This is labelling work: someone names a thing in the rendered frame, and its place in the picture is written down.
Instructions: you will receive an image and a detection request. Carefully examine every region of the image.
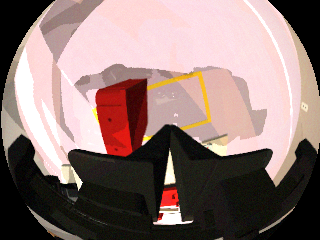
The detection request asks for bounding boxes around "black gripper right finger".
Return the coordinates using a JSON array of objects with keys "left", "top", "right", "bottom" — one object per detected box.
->
[{"left": 171, "top": 124, "right": 273, "bottom": 221}]

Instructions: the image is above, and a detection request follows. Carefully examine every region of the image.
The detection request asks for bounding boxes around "red rectangular shell with corner holes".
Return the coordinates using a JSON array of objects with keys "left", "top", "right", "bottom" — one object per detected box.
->
[{"left": 95, "top": 79, "right": 148, "bottom": 156}]

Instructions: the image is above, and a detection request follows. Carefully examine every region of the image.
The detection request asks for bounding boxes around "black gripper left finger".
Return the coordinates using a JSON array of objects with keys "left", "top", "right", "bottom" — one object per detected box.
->
[{"left": 68, "top": 124, "right": 171, "bottom": 223}]

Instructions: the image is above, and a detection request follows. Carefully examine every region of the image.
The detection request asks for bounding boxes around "yellow rectangular outline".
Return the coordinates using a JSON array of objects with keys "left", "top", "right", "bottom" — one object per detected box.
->
[{"left": 92, "top": 71, "right": 212, "bottom": 141}]

